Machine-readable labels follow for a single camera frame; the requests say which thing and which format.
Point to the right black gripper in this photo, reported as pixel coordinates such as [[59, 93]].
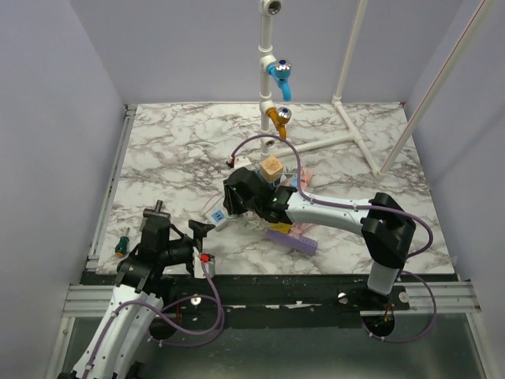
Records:
[[229, 201]]

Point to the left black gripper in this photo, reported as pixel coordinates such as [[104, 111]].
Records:
[[200, 232]]

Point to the white power strip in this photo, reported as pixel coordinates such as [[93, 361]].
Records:
[[214, 212]]

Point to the yellow cube socket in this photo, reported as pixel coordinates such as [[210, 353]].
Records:
[[281, 227]]

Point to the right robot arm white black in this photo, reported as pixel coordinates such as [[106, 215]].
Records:
[[380, 221]]

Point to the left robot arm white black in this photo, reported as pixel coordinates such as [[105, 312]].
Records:
[[140, 293]]

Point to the blue cube plug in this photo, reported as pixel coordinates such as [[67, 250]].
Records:
[[275, 183]]

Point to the beige cube plug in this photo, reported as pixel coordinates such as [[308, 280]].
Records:
[[271, 169]]

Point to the pink power strip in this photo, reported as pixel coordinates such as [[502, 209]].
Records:
[[306, 177]]

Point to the purple power strip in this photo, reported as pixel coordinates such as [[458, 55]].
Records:
[[301, 243]]

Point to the green orange screwdriver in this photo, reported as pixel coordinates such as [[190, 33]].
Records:
[[122, 248]]

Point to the orange faucet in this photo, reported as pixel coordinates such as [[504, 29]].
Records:
[[280, 117]]

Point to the blue faucet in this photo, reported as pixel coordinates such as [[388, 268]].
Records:
[[280, 71]]

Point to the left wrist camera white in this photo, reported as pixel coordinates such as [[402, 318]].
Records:
[[203, 265]]

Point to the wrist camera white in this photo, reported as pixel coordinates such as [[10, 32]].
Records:
[[203, 265], [236, 162]]

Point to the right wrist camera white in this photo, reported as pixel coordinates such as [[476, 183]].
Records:
[[236, 162]]

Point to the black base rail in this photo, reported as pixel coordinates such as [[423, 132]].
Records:
[[304, 301]]

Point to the white pvc pipe frame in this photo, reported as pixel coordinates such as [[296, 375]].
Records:
[[269, 9]]

